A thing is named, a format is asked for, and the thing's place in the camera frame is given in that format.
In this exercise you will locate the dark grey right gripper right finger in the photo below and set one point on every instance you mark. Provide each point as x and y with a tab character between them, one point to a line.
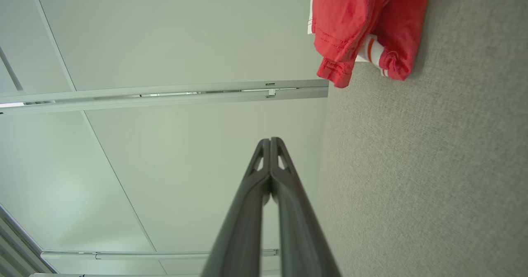
301	235

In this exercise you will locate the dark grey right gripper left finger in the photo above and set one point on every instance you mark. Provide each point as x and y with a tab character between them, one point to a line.
243	227

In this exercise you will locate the red shorts with white panels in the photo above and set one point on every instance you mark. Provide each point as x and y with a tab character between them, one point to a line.
342	13

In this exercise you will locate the red Bulls 23 jersey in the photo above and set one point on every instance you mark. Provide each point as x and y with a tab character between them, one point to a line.
406	17

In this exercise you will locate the grey metal partition post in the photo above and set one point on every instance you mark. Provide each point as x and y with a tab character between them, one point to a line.
165	97

